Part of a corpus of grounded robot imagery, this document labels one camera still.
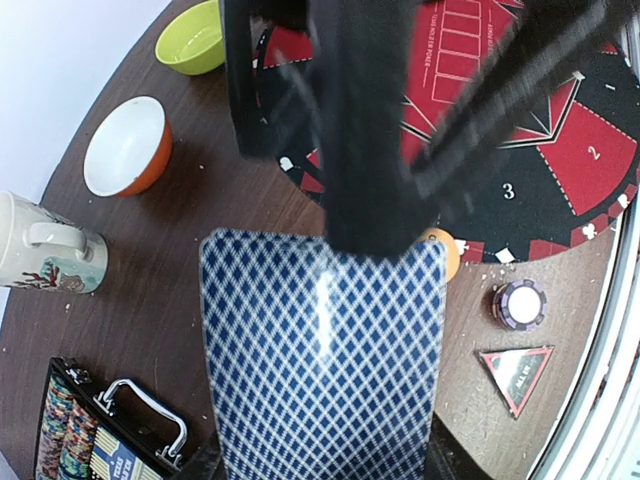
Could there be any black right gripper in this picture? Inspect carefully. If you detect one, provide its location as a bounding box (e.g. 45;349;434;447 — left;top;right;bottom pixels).
222;1;630;257

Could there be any orange big blind button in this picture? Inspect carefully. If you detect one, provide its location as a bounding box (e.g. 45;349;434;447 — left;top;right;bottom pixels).
420;228;461;282

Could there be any blue grey cloth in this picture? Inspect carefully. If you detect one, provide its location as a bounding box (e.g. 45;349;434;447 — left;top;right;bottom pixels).
200;228;447;479

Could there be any blue texas holdem card box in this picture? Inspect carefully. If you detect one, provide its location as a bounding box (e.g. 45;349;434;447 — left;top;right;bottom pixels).
90;427;163;480

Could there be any red black poker mat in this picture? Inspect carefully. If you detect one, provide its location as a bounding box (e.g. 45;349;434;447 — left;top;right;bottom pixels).
252;0;640;265

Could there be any black red triangular all-in marker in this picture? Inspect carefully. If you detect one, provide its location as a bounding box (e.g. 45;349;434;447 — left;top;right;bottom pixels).
476;345;554;420

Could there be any lime green bowl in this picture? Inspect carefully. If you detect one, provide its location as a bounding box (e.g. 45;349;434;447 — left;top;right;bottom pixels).
155;1;225;76

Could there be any white orange bowl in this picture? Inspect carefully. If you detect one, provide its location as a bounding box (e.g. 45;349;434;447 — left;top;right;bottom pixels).
83;96;173;197

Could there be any ceramic coral pattern mug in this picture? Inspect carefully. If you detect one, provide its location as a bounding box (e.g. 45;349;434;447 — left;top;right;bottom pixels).
1;192;109;294

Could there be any upper poker chip row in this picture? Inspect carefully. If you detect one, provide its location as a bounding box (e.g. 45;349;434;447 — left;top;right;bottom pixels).
35;374;74;479

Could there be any black poker chip case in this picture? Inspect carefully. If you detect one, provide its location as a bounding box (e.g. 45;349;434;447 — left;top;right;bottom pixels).
33;357;188;479

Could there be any aluminium front table rail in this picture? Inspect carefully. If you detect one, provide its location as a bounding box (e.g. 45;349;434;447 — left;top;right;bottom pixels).
529;24;640;480

